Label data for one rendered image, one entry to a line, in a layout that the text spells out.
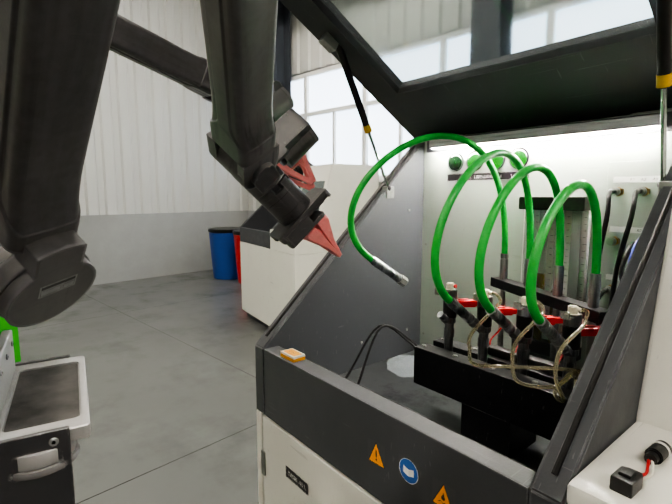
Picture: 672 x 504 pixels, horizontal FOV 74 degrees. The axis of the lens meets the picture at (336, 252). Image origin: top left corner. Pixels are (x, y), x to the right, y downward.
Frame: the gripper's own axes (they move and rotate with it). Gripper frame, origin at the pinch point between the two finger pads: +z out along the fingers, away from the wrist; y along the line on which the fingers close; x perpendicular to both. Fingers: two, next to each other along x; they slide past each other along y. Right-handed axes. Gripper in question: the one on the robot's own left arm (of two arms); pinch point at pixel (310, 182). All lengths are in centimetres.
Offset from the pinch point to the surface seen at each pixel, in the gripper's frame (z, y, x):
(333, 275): 17.1, 22.1, 8.2
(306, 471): 41, 6, 42
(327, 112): -144, 537, -199
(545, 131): 28, 2, -46
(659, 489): 57, -42, 5
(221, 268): -98, 599, 71
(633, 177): 45, -8, -45
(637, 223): 52, -7, -39
